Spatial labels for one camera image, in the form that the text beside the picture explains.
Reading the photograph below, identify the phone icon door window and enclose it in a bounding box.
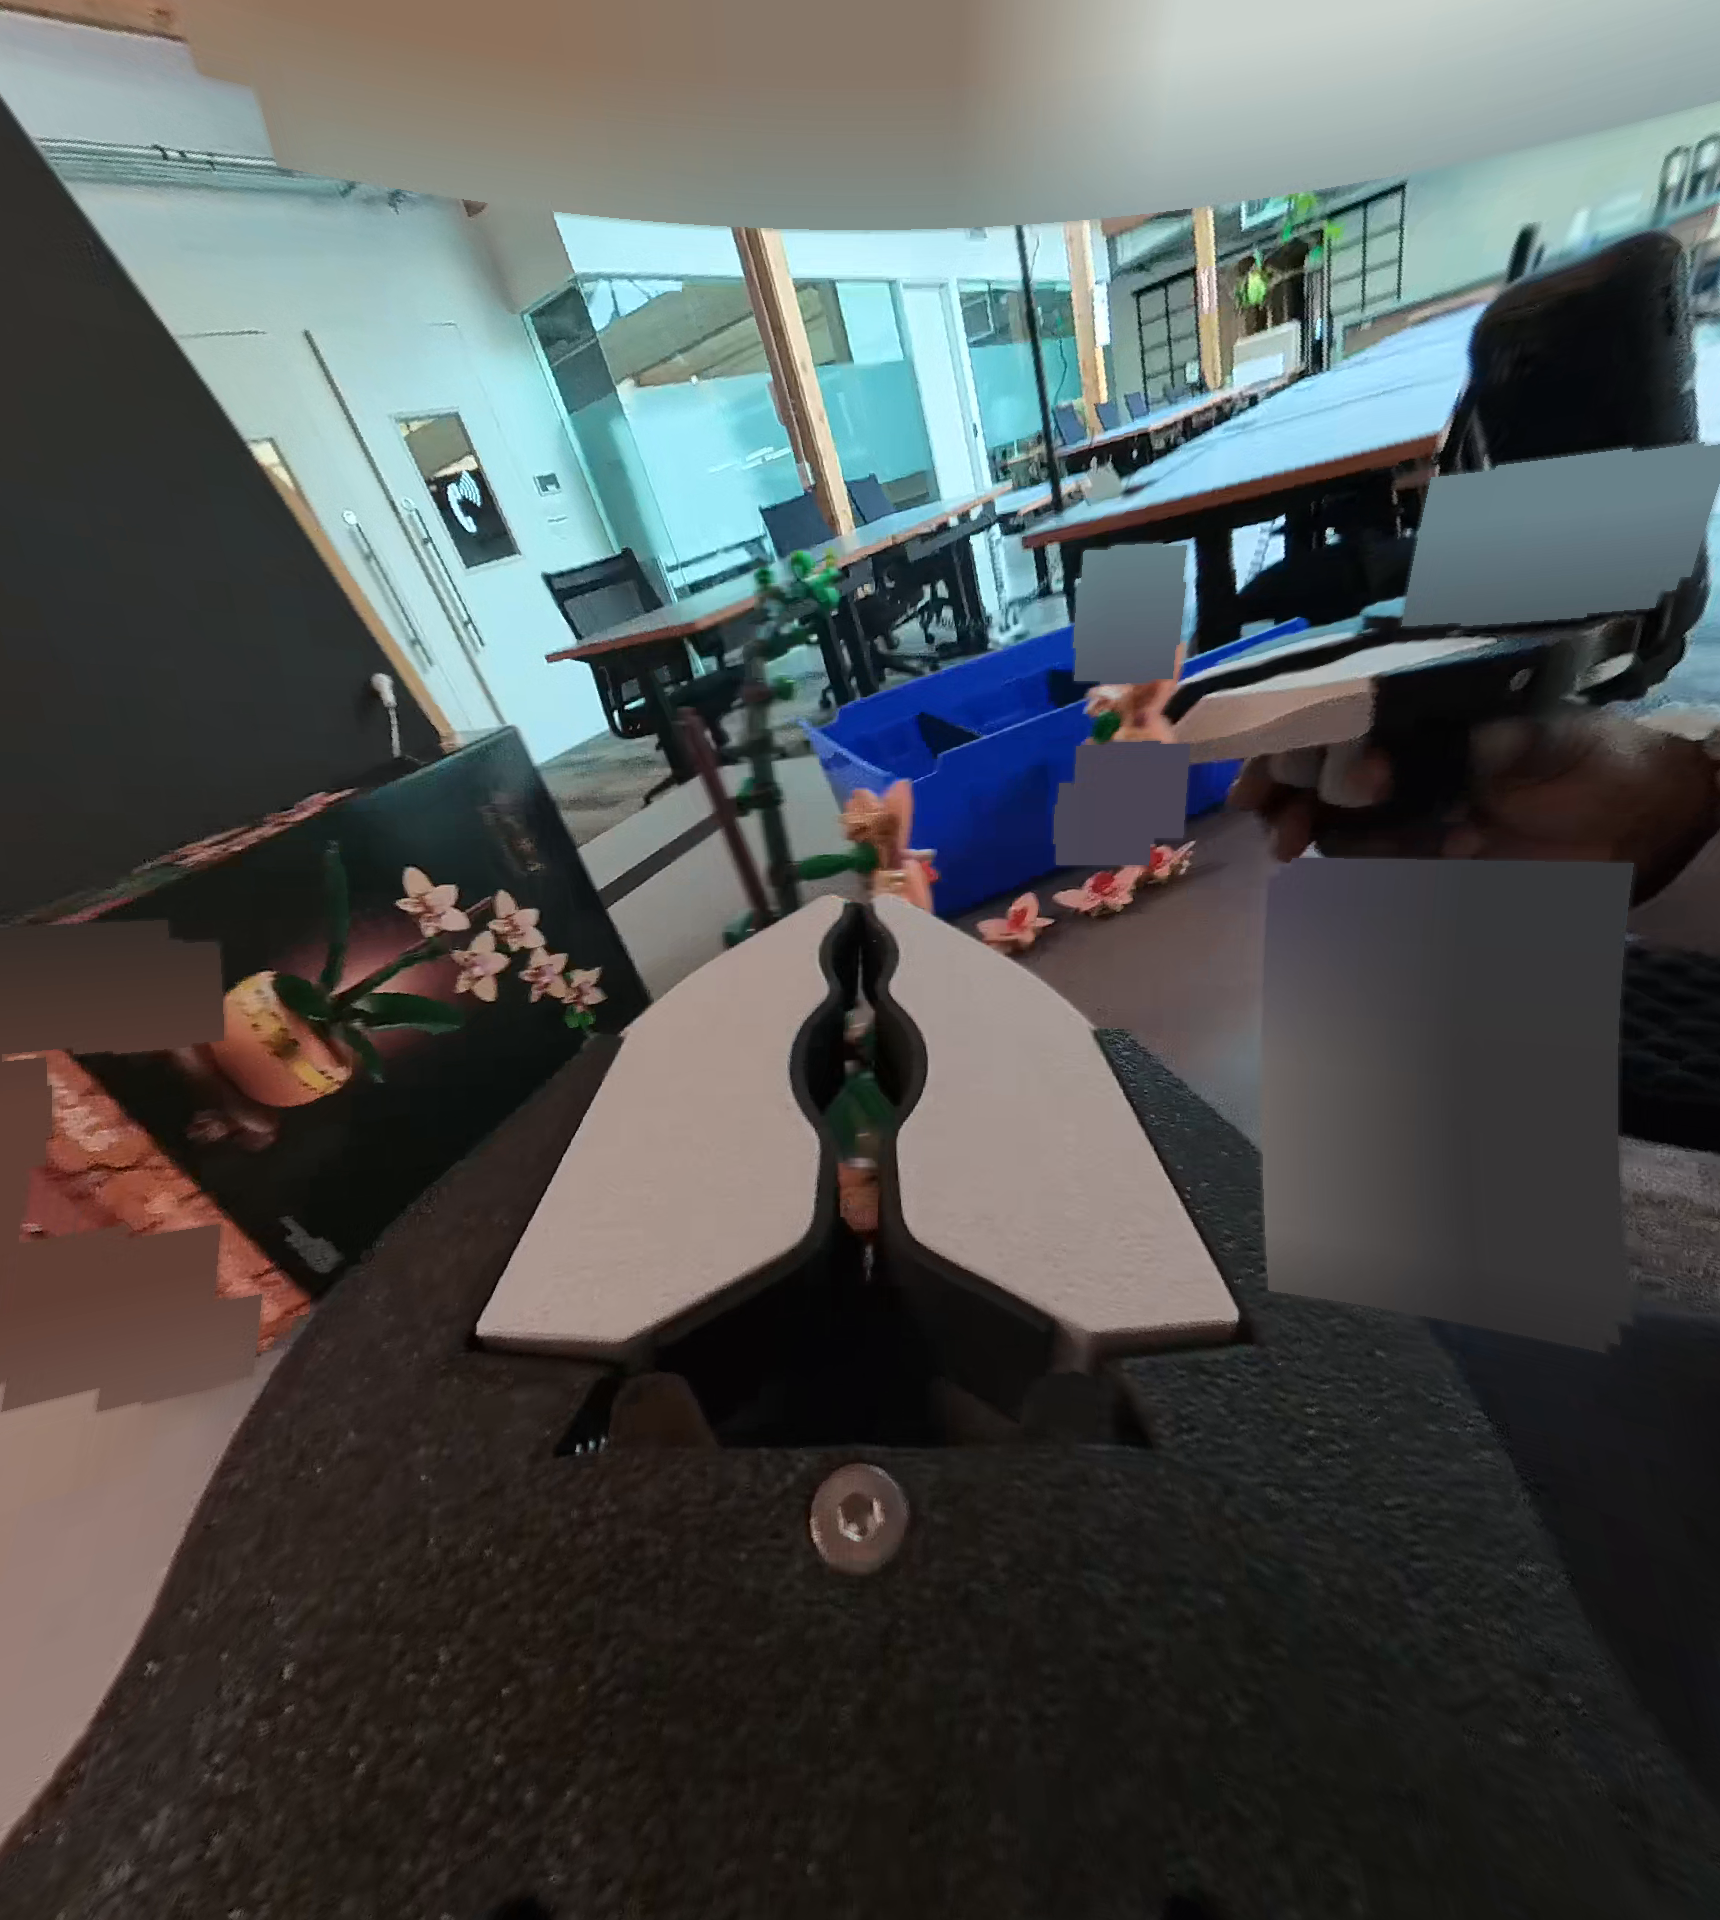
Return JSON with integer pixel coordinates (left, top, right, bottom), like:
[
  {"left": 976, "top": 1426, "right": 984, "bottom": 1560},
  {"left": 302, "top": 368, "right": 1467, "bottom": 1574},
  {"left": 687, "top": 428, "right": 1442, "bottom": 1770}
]
[{"left": 396, "top": 411, "right": 518, "bottom": 574}]

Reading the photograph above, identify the grey desk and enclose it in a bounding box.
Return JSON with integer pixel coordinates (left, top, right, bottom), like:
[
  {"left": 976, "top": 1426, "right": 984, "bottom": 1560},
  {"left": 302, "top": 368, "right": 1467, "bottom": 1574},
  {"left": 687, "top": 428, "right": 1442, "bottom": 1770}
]
[{"left": 0, "top": 752, "right": 1276, "bottom": 1920}]

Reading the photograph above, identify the hanging green plant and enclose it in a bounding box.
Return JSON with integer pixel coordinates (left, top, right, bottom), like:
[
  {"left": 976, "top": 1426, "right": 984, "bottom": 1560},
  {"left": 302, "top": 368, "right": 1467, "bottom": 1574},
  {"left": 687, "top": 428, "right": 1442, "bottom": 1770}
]
[{"left": 1230, "top": 195, "right": 1343, "bottom": 310}]

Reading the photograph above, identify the black pole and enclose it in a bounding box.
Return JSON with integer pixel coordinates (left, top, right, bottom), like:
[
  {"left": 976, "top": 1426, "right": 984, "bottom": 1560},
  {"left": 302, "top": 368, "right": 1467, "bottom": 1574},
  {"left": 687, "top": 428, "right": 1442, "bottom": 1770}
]
[{"left": 1011, "top": 226, "right": 1070, "bottom": 495}]

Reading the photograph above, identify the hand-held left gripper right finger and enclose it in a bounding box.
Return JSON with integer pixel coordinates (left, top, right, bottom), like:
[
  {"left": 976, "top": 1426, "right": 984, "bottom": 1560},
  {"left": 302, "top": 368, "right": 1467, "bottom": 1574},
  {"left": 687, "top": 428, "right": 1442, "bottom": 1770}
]
[{"left": 861, "top": 899, "right": 1245, "bottom": 1369}]

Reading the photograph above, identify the black divider panel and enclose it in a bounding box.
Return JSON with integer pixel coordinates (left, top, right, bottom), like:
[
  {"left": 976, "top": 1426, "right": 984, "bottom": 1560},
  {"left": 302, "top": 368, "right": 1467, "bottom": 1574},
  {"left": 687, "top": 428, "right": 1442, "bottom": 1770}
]
[{"left": 0, "top": 0, "right": 448, "bottom": 939}]

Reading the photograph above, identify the black office chair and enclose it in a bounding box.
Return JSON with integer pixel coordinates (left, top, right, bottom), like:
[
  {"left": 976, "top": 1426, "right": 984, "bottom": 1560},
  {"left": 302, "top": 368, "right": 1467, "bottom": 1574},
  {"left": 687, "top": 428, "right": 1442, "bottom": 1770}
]
[{"left": 542, "top": 547, "right": 746, "bottom": 790}]

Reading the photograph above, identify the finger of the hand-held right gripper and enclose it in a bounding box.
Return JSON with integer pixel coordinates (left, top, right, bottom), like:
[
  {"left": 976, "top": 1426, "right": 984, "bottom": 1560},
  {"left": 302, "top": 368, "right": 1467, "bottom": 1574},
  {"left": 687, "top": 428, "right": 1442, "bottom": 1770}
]
[
  {"left": 1175, "top": 659, "right": 1390, "bottom": 761},
  {"left": 1195, "top": 613, "right": 1411, "bottom": 694}
]

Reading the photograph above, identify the blue plastic bin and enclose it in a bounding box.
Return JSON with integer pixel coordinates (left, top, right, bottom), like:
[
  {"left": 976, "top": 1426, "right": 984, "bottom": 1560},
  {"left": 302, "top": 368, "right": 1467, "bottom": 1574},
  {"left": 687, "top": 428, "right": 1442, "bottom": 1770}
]
[{"left": 803, "top": 619, "right": 1347, "bottom": 921}]

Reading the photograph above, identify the brick orchid plant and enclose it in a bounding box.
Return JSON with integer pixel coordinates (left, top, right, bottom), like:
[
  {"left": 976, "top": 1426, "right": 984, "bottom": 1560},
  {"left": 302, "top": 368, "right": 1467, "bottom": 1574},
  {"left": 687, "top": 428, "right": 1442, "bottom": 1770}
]
[{"left": 671, "top": 547, "right": 941, "bottom": 1202}]

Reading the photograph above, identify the black mesh chair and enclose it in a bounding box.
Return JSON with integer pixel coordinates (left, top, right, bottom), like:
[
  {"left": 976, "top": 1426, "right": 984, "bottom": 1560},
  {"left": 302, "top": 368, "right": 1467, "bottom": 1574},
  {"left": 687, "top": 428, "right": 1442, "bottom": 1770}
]
[{"left": 1614, "top": 937, "right": 1720, "bottom": 1161}]

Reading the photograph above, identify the person's right hand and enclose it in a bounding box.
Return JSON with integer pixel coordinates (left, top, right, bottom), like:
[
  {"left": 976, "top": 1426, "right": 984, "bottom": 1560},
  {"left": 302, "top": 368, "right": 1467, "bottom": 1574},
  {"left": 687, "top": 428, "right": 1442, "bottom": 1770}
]
[{"left": 1235, "top": 702, "right": 1720, "bottom": 903}]

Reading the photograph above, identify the long office table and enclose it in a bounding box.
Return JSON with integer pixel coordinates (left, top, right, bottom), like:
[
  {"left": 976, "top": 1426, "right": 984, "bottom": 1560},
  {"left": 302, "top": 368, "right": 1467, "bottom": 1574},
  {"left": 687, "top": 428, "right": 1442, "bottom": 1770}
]
[{"left": 1021, "top": 299, "right": 1492, "bottom": 648}]

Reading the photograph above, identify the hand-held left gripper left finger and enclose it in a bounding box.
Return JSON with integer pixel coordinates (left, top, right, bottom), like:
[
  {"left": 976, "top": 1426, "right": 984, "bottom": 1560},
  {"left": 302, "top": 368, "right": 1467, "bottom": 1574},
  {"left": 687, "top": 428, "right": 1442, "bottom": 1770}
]
[{"left": 472, "top": 899, "right": 864, "bottom": 1369}]

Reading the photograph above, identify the black orchid product box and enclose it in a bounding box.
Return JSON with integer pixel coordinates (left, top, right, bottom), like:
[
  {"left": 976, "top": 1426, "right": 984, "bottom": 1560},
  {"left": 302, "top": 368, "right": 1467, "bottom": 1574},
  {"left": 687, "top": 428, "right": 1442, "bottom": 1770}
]
[{"left": 0, "top": 728, "right": 649, "bottom": 1335}]

